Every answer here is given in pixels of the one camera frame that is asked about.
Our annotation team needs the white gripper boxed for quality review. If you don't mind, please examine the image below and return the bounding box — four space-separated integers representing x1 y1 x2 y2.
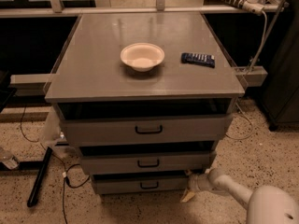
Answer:
180 170 212 203

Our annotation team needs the grey bottom drawer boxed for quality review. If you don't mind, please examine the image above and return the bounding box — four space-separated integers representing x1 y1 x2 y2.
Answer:
92 172 188 195

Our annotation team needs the grey drawer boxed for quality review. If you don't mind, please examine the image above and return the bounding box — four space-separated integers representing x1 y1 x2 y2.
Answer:
81 151 216 175
92 172 188 195
61 115 233 147

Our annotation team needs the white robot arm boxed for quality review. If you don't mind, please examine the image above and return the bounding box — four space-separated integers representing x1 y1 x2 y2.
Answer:
180 168 299 224

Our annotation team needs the grey middle drawer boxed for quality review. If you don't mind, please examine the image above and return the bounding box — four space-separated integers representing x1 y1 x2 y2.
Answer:
81 151 216 175

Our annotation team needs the grey drawer cabinet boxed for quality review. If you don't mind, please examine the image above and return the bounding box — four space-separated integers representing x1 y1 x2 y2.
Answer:
44 11 246 196

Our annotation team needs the grey top drawer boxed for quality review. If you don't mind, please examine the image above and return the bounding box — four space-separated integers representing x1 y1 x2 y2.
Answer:
61 115 233 147

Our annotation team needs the dark blue snack packet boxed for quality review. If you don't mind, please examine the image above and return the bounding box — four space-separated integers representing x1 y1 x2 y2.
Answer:
181 52 215 68

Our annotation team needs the dark cabinet at right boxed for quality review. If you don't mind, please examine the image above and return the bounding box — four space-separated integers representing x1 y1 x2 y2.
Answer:
261 0 299 132

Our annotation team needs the black floor bar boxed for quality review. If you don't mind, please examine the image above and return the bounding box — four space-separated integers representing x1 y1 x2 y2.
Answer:
27 147 52 208

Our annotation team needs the white power strip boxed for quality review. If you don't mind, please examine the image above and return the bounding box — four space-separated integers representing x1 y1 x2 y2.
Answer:
221 0 264 15

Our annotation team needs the dark object at left edge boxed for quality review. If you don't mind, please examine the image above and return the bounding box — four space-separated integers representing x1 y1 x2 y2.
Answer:
0 70 17 112

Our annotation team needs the black floor cable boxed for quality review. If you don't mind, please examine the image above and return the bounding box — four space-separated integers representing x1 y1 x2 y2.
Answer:
19 105 92 224

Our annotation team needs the white power cable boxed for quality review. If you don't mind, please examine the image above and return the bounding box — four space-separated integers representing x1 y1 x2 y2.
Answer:
224 9 269 141

